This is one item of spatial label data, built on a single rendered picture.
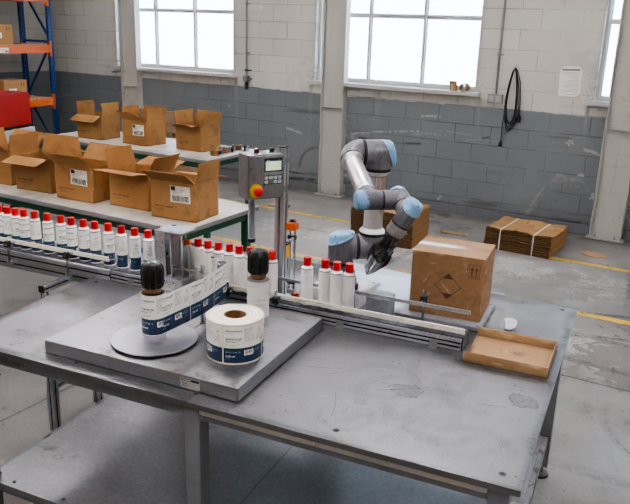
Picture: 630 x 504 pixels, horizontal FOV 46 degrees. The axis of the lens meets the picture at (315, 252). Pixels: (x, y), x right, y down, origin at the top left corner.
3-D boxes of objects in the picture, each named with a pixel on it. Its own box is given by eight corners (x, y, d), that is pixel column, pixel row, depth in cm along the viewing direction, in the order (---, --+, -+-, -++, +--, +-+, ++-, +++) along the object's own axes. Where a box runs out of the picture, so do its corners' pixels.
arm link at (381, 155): (350, 254, 337) (358, 136, 319) (381, 253, 340) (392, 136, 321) (356, 264, 326) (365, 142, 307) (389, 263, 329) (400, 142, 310)
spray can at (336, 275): (326, 310, 301) (328, 262, 295) (331, 306, 305) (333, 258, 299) (338, 312, 299) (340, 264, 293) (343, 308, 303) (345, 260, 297)
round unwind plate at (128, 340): (92, 347, 260) (92, 344, 259) (145, 318, 287) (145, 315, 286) (165, 365, 248) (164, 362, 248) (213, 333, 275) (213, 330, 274)
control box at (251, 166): (238, 196, 313) (238, 151, 307) (273, 192, 321) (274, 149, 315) (248, 201, 304) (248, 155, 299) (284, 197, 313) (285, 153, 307)
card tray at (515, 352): (462, 360, 271) (463, 350, 269) (477, 335, 293) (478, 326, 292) (546, 378, 259) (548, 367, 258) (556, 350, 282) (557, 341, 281)
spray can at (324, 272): (315, 307, 303) (317, 259, 297) (320, 303, 308) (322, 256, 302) (327, 309, 301) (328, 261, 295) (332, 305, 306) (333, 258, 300)
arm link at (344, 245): (324, 257, 335) (325, 228, 332) (353, 257, 337) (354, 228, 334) (330, 264, 323) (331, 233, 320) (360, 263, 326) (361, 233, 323)
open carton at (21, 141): (-34, 181, 553) (-39, 131, 542) (15, 172, 591) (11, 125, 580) (2, 188, 536) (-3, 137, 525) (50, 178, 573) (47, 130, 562)
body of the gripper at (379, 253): (365, 254, 283) (381, 230, 277) (372, 249, 290) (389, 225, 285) (380, 266, 281) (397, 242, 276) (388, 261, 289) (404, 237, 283)
